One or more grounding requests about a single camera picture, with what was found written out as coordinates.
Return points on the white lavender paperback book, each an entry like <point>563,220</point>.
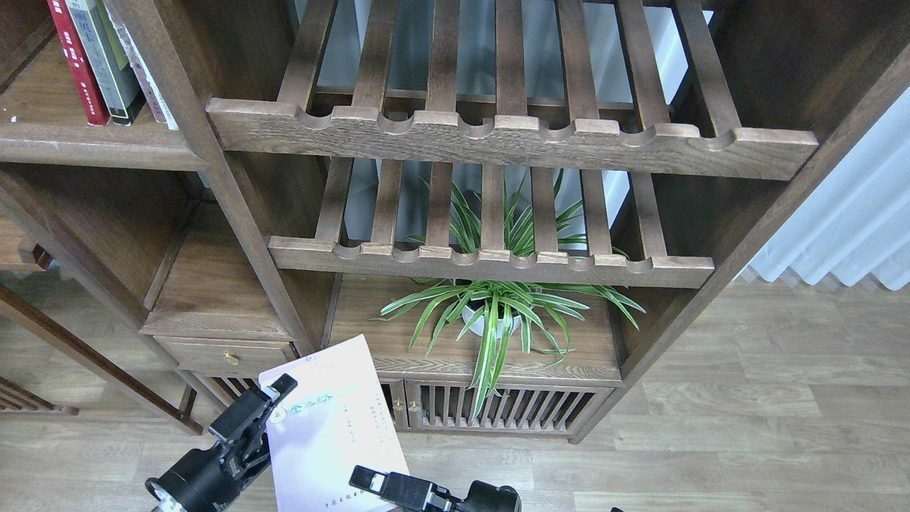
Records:
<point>336,418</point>

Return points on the white upright book spine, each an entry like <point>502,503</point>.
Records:
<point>154,98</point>

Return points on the brass drawer knob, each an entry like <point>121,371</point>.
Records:
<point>231,358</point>

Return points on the green grey black-edged book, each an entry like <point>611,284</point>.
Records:
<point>120,89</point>

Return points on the wooden furniture frame left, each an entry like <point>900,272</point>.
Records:
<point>20,252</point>

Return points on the white pleated curtain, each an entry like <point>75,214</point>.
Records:
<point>856,223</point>

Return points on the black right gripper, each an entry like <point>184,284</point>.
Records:
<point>412,494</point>

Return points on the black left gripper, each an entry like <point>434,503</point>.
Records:
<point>210,480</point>

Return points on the red paperback book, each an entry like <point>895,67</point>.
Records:
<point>84,79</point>

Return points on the dark wooden bookshelf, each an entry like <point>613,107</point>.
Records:
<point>657,143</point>

